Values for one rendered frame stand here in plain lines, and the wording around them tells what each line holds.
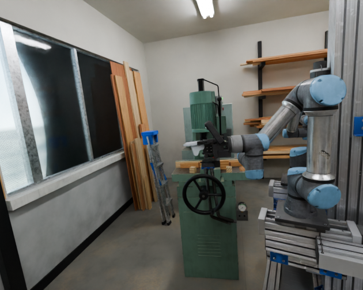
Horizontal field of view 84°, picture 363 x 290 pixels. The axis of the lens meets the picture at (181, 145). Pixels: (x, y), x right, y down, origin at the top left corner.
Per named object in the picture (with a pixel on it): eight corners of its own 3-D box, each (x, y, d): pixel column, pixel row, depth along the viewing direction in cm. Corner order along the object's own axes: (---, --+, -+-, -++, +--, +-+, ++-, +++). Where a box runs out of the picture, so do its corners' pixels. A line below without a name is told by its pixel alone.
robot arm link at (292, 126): (295, 95, 130) (283, 141, 167) (314, 93, 127) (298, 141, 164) (291, 84, 136) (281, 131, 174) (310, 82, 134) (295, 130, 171)
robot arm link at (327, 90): (320, 197, 96) (324, 77, 86) (343, 212, 81) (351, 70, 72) (294, 198, 96) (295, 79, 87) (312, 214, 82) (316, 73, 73)
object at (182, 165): (180, 168, 169) (180, 163, 169) (181, 167, 171) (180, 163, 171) (258, 166, 158) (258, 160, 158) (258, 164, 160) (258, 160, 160)
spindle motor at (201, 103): (191, 133, 155) (187, 92, 150) (193, 131, 172) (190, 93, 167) (214, 132, 152) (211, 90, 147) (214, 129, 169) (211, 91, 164)
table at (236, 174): (169, 186, 147) (168, 178, 146) (176, 173, 177) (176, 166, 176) (256, 184, 136) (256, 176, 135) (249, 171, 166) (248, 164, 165)
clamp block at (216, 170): (200, 182, 143) (199, 169, 141) (201, 175, 156) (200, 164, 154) (221, 181, 140) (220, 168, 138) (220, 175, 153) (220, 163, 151)
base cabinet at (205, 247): (184, 277, 169) (176, 197, 158) (191, 235, 226) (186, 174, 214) (239, 280, 162) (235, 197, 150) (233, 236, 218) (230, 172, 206)
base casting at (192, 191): (177, 197, 158) (176, 186, 156) (186, 174, 214) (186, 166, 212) (235, 197, 150) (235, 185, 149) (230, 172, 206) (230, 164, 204)
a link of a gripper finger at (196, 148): (188, 157, 78) (206, 155, 83) (186, 142, 78) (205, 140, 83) (183, 157, 80) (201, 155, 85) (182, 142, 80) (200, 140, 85)
